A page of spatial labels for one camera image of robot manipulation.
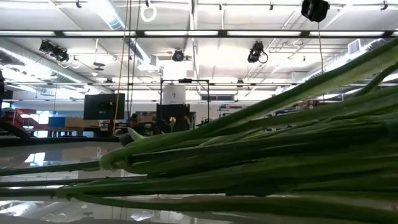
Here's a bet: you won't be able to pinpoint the yellow hanging cable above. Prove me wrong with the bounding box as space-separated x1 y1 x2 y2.
113 0 129 133

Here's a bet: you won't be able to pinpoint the white plastic drum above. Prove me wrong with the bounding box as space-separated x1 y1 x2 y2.
162 84 187 105

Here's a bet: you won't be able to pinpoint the black stand frame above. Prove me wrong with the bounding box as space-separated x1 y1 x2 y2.
159 78 210 125

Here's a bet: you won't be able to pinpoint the red flower bunch green stems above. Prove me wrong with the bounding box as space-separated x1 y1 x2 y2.
0 37 398 224

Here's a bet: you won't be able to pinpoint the white hanging ring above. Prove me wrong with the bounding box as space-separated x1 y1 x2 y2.
140 2 158 23

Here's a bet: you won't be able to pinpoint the red metal frame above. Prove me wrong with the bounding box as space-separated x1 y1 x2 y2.
0 108 41 131

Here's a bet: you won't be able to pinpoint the blue box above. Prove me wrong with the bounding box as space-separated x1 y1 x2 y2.
48 116 67 128

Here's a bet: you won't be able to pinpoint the black table frame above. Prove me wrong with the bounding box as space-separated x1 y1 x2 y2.
0 135 122 147

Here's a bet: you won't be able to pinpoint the cardboard box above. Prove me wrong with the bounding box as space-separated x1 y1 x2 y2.
65 117 101 128

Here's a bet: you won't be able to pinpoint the person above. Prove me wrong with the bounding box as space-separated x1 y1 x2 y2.
128 112 144 135

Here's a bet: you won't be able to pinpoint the black monitor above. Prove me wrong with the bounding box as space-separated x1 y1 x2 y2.
83 93 126 121

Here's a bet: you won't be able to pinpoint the black box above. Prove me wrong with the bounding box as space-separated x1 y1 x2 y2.
155 103 191 133

